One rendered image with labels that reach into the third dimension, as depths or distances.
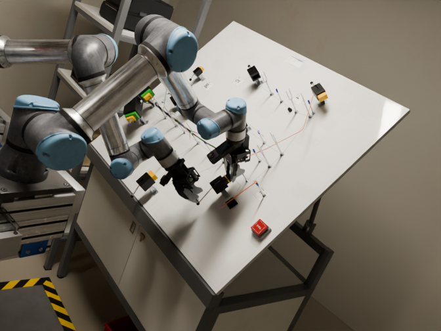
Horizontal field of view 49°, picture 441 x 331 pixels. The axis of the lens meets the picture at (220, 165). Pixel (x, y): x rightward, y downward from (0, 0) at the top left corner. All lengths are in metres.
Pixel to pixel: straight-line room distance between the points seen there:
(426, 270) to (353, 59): 1.51
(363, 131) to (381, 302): 1.88
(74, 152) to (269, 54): 1.38
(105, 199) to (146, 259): 0.46
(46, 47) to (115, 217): 0.95
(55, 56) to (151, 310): 1.12
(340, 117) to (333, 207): 1.67
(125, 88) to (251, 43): 1.32
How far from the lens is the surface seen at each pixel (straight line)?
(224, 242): 1.87
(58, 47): 1.82
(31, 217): 1.56
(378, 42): 3.54
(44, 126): 1.33
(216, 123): 1.66
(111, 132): 1.66
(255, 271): 2.17
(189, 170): 1.83
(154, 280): 2.15
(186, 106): 1.71
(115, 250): 2.43
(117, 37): 2.49
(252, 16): 4.10
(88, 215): 2.67
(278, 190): 1.90
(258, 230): 1.80
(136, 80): 1.34
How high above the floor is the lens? 1.86
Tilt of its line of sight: 20 degrees down
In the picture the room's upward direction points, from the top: 22 degrees clockwise
